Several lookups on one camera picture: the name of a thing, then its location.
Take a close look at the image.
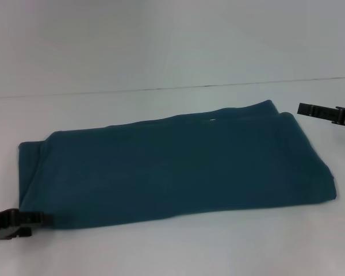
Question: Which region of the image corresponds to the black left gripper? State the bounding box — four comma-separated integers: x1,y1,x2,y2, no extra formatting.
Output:
0,208,54,245

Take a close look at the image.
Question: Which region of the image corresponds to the teal blue t-shirt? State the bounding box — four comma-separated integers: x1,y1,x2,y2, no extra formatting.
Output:
18,99,339,231

